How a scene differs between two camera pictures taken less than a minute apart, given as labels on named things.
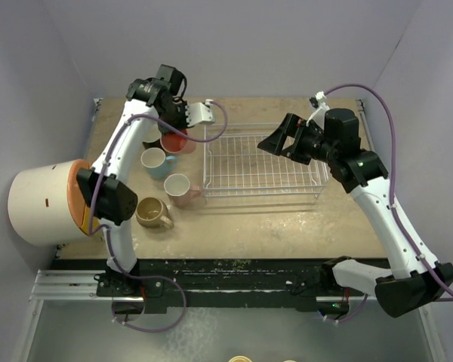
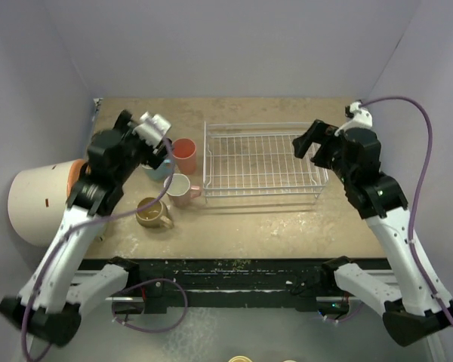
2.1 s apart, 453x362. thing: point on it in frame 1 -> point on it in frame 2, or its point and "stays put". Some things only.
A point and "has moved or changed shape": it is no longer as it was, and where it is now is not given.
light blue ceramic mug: x=158 y=165 stays put
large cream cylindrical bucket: x=46 y=204 stays put
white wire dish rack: x=235 y=168 stays put
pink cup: x=179 y=189 stays put
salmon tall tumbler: x=175 y=142 has moved or changed shape
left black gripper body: x=176 y=117 -> x=139 y=151
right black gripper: x=294 y=126 -> x=319 y=133
